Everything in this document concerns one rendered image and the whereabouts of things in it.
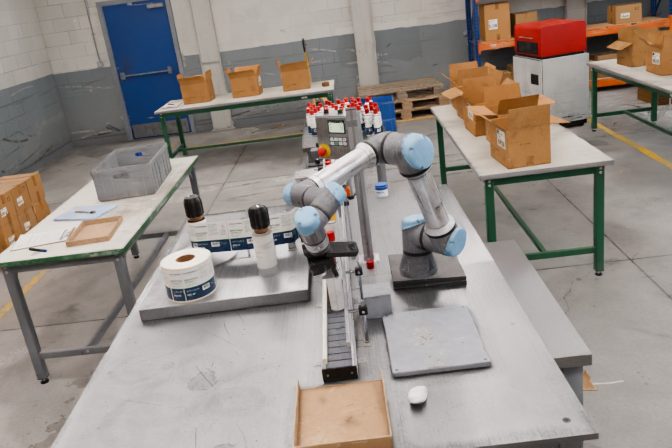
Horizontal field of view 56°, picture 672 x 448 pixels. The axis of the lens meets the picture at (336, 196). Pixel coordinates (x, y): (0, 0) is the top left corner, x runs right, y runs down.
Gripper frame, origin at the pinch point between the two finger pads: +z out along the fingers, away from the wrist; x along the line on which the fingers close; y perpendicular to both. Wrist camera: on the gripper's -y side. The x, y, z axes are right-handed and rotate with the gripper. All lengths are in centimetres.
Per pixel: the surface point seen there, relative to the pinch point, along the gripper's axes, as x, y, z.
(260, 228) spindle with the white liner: -44, 26, 19
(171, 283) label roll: -32, 65, 18
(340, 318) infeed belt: 6.7, 4.8, 17.5
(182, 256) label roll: -44, 60, 20
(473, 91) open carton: -230, -128, 176
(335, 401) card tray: 41.9, 11.2, -0.6
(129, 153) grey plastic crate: -245, 135, 135
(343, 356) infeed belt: 26.8, 6.0, 4.6
